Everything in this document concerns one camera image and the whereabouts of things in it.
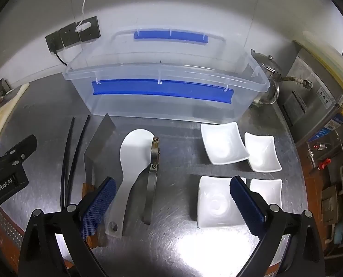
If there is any metal kettle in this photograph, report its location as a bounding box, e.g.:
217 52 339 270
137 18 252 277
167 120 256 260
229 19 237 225
250 49 313 107

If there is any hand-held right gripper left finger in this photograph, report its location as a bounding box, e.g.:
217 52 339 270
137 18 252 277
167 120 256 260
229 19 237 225
18 176 117 277

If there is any stainless steel appliance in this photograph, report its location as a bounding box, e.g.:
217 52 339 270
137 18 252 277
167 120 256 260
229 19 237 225
278 40 343 148

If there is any clear plastic storage box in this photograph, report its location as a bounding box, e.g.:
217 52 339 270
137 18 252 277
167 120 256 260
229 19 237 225
62 30 270 122

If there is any black wall socket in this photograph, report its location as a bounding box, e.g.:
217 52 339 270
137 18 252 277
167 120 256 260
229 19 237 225
77 16 99 42
45 30 64 53
59 24 81 47

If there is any cream cutting board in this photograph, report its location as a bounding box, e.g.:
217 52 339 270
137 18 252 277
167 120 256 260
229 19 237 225
0 82 30 162

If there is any black chopstick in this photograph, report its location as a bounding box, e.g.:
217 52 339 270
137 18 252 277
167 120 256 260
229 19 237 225
60 117 75 210
67 115 91 206

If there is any perforated metal panel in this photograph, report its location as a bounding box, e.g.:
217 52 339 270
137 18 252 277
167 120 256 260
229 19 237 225
0 207 26 256

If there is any white plug with cable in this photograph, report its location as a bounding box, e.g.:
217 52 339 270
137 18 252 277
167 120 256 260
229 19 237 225
75 0 92 33

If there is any metal scraper with wooden handle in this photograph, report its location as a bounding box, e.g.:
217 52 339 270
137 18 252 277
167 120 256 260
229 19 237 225
81 113 117 249

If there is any black power cable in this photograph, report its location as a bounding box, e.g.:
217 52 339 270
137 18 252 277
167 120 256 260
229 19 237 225
52 50 68 66

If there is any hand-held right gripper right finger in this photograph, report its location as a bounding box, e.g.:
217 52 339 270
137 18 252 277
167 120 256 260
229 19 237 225
230 176 325 277

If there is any small white square dish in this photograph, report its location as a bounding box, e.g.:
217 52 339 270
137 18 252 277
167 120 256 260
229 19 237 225
249 178 283 209
244 132 282 173

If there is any white rice paddle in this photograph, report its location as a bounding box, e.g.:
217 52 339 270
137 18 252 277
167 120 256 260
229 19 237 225
105 129 156 238

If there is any yellowish plastic strip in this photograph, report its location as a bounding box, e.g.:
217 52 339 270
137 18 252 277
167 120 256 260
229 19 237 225
300 31 343 88

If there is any large white square dish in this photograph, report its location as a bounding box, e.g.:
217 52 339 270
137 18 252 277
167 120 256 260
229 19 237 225
196 175 247 229
200 122 251 166

